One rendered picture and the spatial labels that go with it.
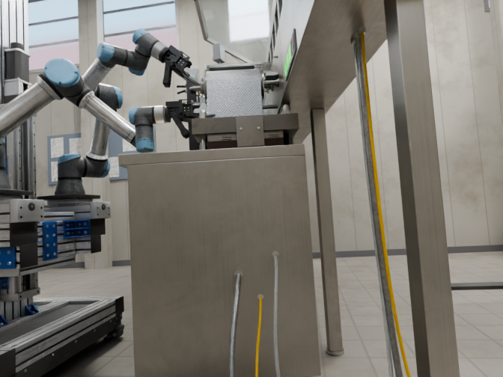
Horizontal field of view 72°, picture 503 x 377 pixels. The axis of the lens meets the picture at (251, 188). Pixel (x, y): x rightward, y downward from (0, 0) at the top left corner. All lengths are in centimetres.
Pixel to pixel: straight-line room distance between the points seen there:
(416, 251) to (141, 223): 87
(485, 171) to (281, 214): 422
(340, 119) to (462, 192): 180
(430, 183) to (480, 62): 477
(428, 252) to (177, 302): 82
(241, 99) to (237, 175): 44
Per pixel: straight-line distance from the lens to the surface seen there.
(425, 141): 80
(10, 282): 196
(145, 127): 153
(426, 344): 83
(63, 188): 208
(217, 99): 154
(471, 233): 513
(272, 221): 121
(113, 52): 169
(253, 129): 128
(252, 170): 121
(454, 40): 552
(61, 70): 159
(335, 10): 95
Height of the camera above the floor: 67
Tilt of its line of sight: 4 degrees up
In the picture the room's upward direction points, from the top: 3 degrees counter-clockwise
